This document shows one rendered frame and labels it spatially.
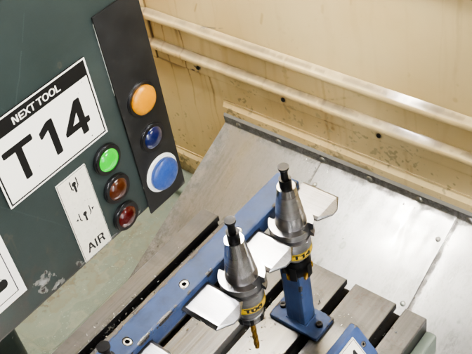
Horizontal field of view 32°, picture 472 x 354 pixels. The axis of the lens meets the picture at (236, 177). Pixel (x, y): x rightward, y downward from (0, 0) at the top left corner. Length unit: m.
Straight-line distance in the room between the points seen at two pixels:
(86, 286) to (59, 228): 1.35
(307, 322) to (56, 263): 0.80
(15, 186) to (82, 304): 1.38
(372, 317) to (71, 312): 0.80
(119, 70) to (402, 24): 0.87
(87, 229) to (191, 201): 1.19
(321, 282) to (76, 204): 0.88
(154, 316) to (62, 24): 0.55
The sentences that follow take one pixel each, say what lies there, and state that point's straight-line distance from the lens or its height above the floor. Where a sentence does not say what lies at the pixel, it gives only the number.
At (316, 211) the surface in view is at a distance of 1.15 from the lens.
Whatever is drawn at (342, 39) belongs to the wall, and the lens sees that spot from 1.53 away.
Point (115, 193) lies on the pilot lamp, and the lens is 0.67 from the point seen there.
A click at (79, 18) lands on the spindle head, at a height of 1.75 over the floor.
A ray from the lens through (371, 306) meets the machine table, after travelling 1.44.
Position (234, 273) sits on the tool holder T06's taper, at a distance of 1.05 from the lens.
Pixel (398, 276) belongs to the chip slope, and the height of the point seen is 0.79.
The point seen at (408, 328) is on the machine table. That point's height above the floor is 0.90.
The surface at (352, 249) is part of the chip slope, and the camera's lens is 1.66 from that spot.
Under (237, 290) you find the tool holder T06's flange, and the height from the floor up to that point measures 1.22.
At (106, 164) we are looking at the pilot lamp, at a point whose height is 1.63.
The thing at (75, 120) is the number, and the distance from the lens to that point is 0.61.
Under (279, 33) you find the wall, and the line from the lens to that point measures 1.63.
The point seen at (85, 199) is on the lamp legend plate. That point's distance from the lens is 0.65.
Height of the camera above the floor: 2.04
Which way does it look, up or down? 43 degrees down
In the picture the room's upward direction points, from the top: 11 degrees counter-clockwise
